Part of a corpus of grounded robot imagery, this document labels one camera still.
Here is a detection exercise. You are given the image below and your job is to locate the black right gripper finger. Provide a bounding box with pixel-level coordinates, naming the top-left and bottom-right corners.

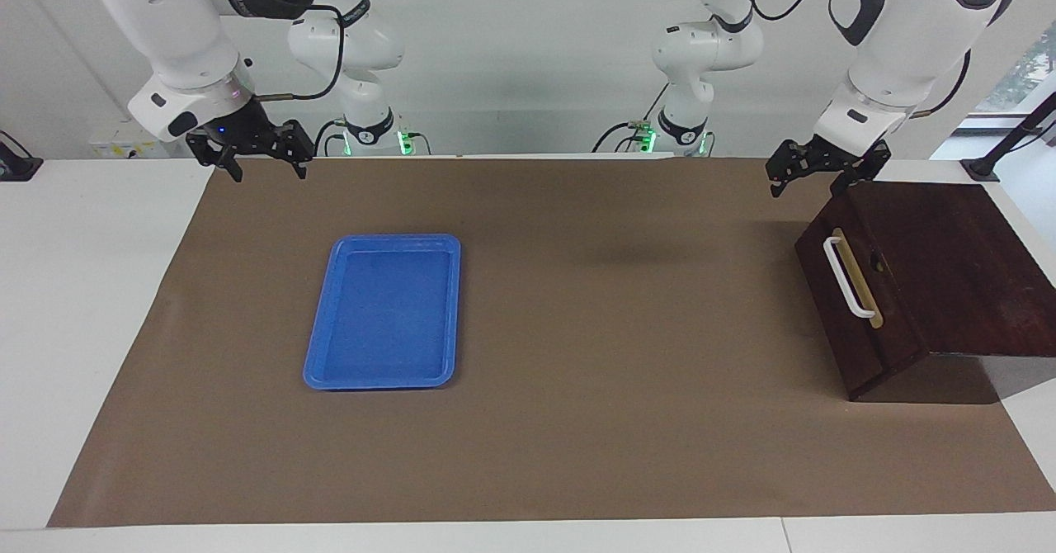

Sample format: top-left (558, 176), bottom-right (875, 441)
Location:
top-left (186, 132), bottom-right (244, 184)
top-left (276, 121), bottom-right (314, 181)

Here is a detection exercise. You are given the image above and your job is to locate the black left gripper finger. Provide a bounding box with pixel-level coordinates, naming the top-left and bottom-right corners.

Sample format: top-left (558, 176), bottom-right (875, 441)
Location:
top-left (829, 169), bottom-right (882, 199)
top-left (766, 139), bottom-right (813, 199)

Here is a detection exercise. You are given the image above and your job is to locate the white drawer handle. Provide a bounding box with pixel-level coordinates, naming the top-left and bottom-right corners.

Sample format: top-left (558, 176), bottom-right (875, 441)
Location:
top-left (823, 227), bottom-right (884, 328)

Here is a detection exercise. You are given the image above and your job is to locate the dark wooden drawer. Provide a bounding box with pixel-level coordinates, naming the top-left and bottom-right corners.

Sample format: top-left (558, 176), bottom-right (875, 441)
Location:
top-left (813, 182), bottom-right (929, 376)

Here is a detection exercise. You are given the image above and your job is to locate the white power strip box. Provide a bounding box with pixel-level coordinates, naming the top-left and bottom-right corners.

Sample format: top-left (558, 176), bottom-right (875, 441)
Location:
top-left (89, 120), bottom-right (181, 159)

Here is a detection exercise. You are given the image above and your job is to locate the dark wooden cabinet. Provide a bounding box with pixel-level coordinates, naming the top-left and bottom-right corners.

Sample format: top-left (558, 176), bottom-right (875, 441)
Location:
top-left (794, 180), bottom-right (1056, 403)

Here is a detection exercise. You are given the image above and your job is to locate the blue plastic tray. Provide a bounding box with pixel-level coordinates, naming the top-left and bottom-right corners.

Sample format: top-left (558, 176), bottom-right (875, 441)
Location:
top-left (302, 234), bottom-right (462, 392)

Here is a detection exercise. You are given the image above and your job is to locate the window with greenery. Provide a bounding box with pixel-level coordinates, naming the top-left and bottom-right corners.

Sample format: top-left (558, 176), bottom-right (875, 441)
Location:
top-left (976, 21), bottom-right (1056, 116)

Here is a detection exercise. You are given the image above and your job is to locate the brown paper mat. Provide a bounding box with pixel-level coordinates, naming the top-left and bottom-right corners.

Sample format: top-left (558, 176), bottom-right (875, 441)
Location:
top-left (47, 155), bottom-right (1056, 529)

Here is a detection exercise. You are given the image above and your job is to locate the black right base cable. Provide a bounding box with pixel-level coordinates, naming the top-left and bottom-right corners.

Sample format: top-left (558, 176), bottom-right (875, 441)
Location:
top-left (313, 120), bottom-right (349, 158)

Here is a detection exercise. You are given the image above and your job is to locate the black base cable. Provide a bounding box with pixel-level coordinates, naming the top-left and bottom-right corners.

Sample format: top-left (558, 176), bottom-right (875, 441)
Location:
top-left (313, 120), bottom-right (349, 158)
top-left (590, 83), bottom-right (669, 154)

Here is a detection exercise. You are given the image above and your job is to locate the black clamp mount with rod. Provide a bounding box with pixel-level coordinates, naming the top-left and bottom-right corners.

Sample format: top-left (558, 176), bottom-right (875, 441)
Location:
top-left (961, 91), bottom-right (1056, 184)

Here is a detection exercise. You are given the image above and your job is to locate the black left base cable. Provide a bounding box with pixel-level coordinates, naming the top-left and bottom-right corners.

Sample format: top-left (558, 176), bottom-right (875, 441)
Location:
top-left (590, 83), bottom-right (669, 154)

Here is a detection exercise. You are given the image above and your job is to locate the black flat clamp mount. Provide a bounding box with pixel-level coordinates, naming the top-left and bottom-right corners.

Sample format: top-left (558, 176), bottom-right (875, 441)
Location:
top-left (0, 130), bottom-right (44, 182)

